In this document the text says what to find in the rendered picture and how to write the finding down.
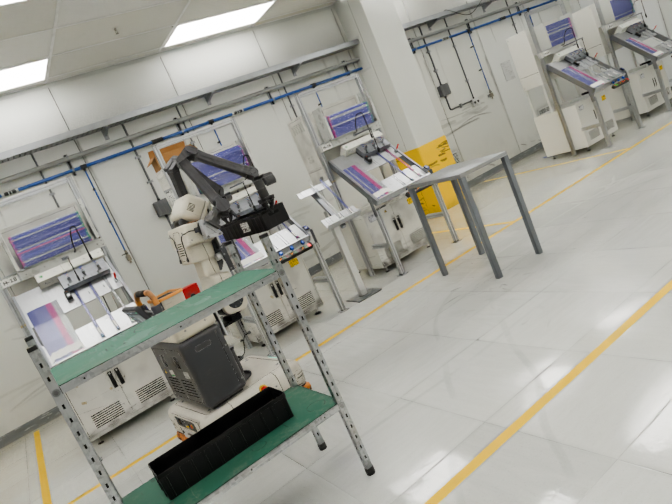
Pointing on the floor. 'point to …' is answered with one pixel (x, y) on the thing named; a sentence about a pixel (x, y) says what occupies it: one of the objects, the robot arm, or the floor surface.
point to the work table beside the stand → (472, 206)
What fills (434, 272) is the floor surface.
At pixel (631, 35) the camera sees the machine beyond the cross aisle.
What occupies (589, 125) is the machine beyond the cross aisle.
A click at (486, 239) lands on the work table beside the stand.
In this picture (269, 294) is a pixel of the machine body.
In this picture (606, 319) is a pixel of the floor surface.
